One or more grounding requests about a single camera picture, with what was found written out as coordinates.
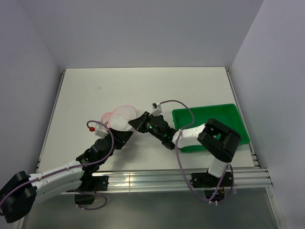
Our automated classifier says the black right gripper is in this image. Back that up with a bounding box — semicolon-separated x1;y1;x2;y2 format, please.
129;111;163;141

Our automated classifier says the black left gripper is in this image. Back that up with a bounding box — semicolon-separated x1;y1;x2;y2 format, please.
99;127;132;164

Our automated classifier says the white cloth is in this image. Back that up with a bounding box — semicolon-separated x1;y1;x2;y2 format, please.
110;116;132;131

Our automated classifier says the mesh laundry bag pink trim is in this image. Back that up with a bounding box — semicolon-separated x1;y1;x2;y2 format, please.
101;105;138;131

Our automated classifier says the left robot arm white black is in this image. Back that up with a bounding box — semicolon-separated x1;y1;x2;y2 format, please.
0;129;133;223

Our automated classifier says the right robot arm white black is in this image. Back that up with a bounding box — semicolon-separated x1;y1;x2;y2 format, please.
128;112;241;186

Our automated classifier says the green plastic tray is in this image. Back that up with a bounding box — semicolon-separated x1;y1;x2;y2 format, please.
172;104;250;145

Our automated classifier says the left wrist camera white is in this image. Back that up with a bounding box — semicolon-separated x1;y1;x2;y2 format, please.
86;120;109;138

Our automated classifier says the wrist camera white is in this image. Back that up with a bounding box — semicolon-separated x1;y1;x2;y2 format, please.
86;120;109;138
150;102;162;116

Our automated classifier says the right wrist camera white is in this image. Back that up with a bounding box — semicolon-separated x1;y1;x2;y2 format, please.
150;102;162;116

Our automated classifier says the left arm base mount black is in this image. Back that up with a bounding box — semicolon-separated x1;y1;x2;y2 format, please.
74;176;109;206

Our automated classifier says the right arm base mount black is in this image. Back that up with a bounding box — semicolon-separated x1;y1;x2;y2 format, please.
189;172;234;204

